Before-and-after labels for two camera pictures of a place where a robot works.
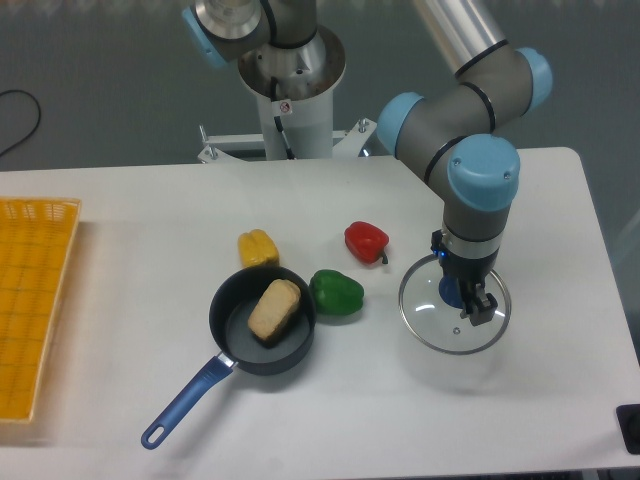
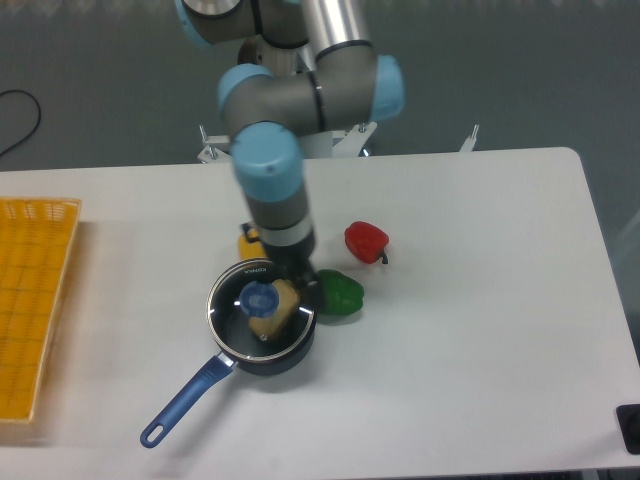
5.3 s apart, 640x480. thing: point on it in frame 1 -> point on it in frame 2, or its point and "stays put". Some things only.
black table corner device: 628,417 stays put
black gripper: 477,306 -> 294,260
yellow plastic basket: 35,239 stays put
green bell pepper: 336,293 stays put
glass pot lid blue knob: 430,307 -> 259,299
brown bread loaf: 273,308 stays put
